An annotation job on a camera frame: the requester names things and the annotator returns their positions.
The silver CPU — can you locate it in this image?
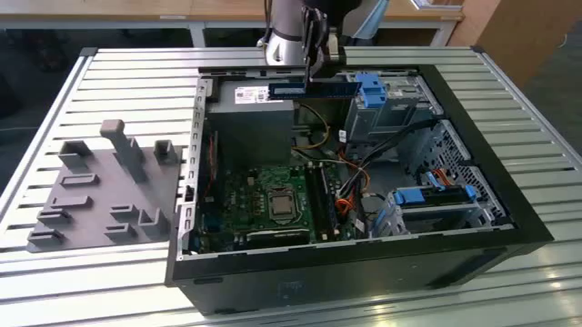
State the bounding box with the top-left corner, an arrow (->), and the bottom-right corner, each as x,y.
271,196 -> 292,216

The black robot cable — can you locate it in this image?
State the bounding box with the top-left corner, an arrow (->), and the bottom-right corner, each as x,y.
255,0 -> 275,49

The yellow wire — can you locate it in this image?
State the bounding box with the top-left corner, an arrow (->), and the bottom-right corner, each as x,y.
292,104 -> 331,151

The black RAM slot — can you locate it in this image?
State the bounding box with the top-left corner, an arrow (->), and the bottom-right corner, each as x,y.
303,162 -> 329,240

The grey metal drive cage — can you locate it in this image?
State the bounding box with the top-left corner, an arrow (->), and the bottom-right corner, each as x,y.
344,69 -> 445,144

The wooden cabinet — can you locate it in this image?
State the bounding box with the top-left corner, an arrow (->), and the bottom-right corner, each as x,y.
447,0 -> 582,90

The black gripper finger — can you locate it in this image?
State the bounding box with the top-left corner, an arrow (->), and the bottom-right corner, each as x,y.
320,26 -> 347,69
303,5 -> 329,84

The green motherboard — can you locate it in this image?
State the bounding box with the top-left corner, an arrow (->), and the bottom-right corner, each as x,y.
197,159 -> 360,253

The metal socket cover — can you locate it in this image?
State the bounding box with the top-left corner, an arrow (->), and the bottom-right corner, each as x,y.
265,186 -> 299,224

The orange flat wire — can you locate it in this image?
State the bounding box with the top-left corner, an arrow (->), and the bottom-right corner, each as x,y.
433,168 -> 460,187

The wooden desk white frame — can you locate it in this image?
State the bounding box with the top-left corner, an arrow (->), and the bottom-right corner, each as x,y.
0,0 -> 466,48

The black graphics card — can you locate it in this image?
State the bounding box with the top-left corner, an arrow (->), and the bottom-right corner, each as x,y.
244,227 -> 311,249

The round grey speaker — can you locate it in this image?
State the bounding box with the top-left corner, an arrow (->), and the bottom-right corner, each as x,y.
360,193 -> 388,215

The orange wire bundle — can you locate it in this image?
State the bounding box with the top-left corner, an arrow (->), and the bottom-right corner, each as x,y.
335,199 -> 364,216

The grey metal disk bay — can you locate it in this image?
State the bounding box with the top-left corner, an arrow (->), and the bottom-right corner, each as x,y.
372,185 -> 508,238

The grey parts rack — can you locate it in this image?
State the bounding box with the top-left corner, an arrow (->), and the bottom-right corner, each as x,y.
25,119 -> 183,253

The black PC case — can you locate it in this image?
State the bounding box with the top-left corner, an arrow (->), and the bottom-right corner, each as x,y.
162,63 -> 555,316

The black cable bundle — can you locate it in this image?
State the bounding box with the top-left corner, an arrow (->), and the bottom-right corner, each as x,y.
337,119 -> 440,200

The blue RAM stick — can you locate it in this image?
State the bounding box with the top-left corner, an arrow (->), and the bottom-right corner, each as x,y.
267,81 -> 363,100

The blue flat wire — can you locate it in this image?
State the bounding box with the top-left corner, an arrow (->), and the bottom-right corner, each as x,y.
425,171 -> 445,191

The hard disk in blue carrier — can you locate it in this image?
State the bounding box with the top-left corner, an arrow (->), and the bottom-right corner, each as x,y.
389,185 -> 478,207

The grey power supply unit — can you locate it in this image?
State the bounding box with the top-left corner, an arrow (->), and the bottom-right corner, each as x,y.
207,80 -> 296,166

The blue drive latch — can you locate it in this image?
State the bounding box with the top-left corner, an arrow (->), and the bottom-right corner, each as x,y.
355,73 -> 388,109

